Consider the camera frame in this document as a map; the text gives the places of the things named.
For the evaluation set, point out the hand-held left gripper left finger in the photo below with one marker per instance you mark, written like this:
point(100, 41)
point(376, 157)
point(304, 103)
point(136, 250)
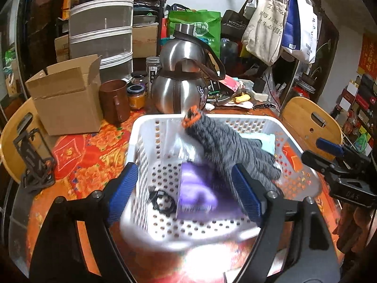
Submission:
point(123, 191)

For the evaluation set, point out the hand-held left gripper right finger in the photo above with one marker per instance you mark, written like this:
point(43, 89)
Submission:
point(247, 194)

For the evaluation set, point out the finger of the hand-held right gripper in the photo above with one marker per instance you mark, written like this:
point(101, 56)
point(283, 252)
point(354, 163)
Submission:
point(330, 146)
point(321, 160)

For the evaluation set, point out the purple cloth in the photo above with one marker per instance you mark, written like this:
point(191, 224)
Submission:
point(197, 194)

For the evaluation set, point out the grey knit glove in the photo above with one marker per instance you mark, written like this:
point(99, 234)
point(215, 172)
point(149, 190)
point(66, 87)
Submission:
point(229, 144)

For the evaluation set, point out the light blue cloth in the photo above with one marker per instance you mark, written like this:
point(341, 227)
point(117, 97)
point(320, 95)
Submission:
point(265, 143)

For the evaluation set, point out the white perforated plastic basket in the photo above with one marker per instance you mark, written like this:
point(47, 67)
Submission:
point(159, 118)

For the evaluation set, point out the person's right hand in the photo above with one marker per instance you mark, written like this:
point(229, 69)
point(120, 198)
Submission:
point(353, 230)

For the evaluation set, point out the wooden chair with slot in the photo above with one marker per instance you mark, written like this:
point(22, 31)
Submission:
point(300, 115)

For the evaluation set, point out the red floral tablecloth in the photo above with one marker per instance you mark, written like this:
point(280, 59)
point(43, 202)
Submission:
point(85, 165)

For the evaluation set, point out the cluttered shelf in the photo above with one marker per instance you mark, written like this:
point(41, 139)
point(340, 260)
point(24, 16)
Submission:
point(359, 109)

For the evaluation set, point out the red canister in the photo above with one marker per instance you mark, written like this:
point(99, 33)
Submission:
point(302, 92)

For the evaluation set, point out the clear plastic packet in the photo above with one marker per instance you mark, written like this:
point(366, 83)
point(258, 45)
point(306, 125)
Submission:
point(182, 150)

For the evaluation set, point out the small white box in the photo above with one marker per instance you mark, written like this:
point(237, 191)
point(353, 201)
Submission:
point(259, 95)

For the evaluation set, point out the orange jar with blue lid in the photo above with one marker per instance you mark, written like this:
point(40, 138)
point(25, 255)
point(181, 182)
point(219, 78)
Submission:
point(136, 101)

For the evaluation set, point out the brown mug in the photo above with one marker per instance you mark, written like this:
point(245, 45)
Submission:
point(113, 100)

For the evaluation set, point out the black phone stand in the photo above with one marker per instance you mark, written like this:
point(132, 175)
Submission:
point(32, 153)

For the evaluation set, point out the open cardboard box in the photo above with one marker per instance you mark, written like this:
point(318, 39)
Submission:
point(67, 109)

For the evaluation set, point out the stainless steel kettle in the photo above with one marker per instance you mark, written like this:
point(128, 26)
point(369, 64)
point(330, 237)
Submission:
point(176, 94)

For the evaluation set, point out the red packet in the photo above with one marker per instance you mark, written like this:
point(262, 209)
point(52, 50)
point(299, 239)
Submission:
point(229, 84)

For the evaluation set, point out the dark glass jar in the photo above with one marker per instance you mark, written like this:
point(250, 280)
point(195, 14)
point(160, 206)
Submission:
point(140, 79)

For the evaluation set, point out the tall jar with white lid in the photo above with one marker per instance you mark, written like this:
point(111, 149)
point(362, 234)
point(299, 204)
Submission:
point(153, 73)

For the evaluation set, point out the blue and white tote bag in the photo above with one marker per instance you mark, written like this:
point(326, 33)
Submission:
point(290, 26)

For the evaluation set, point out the beige printed tote bag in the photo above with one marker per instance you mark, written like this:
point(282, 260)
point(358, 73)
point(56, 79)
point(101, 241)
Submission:
point(265, 35)

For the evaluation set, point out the large clear water bottle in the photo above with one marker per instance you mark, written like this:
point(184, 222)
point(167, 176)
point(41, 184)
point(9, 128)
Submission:
point(229, 51)

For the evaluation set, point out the white tiered storage tower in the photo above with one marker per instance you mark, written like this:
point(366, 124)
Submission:
point(100, 44)

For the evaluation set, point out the brown carton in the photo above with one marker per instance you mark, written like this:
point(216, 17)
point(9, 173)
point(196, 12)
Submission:
point(61, 48)
point(145, 41)

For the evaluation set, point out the black paper bag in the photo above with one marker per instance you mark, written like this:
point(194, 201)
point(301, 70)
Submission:
point(235, 23)

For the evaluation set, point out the green shopping bag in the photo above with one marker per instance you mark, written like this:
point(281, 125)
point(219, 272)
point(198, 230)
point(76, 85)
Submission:
point(206, 23)

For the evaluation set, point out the dark cabinet with glass doors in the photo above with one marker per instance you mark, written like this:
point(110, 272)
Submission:
point(38, 20)

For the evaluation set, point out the red wall hanging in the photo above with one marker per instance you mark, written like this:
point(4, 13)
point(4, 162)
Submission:
point(368, 56)

